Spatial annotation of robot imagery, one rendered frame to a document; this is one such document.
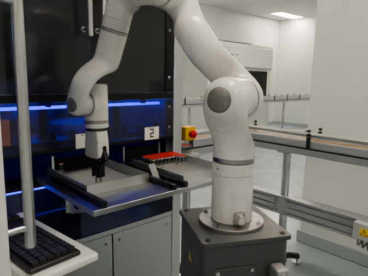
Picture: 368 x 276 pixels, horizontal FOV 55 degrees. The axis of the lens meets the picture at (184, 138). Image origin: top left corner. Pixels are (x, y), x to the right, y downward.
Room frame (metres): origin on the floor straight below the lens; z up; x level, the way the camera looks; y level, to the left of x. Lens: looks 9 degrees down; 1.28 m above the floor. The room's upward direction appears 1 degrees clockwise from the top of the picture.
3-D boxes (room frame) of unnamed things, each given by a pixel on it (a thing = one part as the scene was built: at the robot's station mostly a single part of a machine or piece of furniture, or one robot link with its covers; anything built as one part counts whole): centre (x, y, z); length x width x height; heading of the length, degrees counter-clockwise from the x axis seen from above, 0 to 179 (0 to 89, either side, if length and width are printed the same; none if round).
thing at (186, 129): (1.85, -0.01, 0.99); 0.08 x 0.07 x 0.07; 42
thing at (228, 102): (0.97, -0.13, 1.16); 0.19 x 0.12 x 0.24; 151
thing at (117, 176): (1.36, 0.34, 0.90); 0.34 x 0.26 x 0.04; 42
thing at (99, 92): (1.25, 0.32, 1.19); 0.09 x 0.08 x 0.13; 149
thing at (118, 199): (1.42, 0.17, 0.87); 0.70 x 0.48 x 0.02; 132
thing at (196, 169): (1.51, 0.02, 0.90); 0.34 x 0.26 x 0.04; 42
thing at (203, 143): (2.14, -0.13, 0.92); 0.69 x 0.16 x 0.16; 132
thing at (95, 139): (1.26, 0.31, 1.05); 0.10 x 0.08 x 0.11; 42
